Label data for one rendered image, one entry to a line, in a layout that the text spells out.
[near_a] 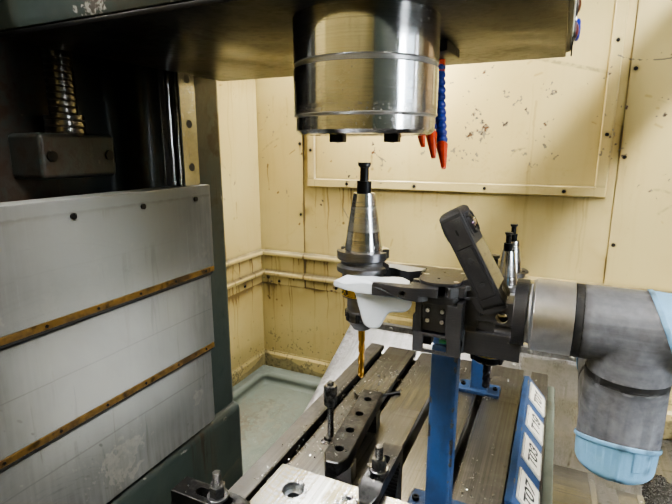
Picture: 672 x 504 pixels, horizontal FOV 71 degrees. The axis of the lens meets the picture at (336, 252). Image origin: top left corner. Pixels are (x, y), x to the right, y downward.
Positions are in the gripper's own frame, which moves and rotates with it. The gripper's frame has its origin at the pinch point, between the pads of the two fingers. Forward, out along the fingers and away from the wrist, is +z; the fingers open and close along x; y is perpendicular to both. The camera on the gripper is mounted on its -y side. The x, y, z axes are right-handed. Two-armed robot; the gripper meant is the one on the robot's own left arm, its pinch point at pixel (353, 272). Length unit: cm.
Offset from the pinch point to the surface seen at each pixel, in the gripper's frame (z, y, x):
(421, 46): -8.2, -24.6, -3.4
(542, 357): -23, 49, 100
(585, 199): -29, -1, 101
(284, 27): 8.5, -28.2, -1.3
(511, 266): -15.2, 7.3, 42.5
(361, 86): -3.6, -20.6, -7.5
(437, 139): -5.5, -16.1, 17.1
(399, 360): 14, 44, 68
